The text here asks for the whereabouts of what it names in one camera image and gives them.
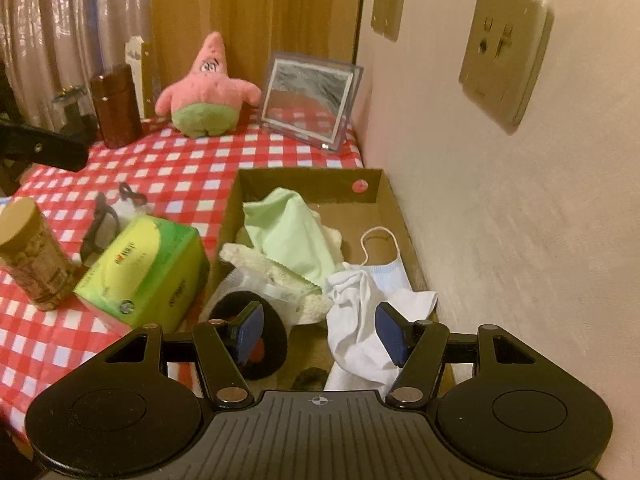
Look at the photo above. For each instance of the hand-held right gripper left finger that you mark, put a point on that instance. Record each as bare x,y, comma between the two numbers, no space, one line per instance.
250,332

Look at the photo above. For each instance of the black fabric band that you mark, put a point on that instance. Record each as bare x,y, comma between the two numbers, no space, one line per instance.
107,215

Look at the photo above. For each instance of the pink starfish plush toy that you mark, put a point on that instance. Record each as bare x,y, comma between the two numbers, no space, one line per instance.
205,95

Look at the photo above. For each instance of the cardboard box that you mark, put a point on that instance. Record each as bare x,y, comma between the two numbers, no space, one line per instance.
300,185

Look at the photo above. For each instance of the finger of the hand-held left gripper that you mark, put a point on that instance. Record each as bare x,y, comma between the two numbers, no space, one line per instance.
45,147

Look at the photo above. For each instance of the beige towel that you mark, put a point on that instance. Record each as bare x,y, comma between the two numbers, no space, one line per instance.
280,272

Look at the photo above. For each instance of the blue face mask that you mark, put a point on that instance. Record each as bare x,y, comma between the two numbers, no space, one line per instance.
392,275

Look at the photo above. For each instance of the white wooden chair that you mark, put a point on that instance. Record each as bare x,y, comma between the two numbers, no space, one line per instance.
135,60

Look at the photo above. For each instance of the green tissue pack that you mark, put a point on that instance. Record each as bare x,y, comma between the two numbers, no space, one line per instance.
145,270

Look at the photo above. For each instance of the clear plastic bag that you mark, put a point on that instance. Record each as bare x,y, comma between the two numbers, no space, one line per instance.
240,277

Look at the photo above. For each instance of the beige patterned curtain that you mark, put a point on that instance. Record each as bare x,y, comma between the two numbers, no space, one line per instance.
65,10

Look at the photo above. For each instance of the white sock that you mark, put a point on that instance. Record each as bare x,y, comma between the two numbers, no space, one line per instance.
355,330

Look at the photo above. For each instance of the red checked tablecloth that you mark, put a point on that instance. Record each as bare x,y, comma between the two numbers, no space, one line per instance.
190,160

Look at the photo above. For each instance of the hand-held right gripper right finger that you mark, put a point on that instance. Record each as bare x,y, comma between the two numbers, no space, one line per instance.
390,332

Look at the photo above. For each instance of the brown cylindrical canister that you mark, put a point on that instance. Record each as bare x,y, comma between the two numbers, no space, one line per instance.
117,110

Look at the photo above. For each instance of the clear picture frame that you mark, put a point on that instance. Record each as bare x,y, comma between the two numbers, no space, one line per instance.
307,95

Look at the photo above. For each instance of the plastic snack jar gold lid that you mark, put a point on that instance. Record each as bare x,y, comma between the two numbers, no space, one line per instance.
35,260

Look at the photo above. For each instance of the large beige wall socket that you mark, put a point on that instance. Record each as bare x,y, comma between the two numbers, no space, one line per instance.
502,55

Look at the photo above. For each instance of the light green cloth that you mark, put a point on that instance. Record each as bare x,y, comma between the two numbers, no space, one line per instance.
285,240

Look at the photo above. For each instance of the wall light switch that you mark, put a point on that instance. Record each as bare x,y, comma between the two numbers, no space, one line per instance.
394,12

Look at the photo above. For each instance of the wooden door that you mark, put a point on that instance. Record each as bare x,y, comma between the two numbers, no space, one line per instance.
275,5

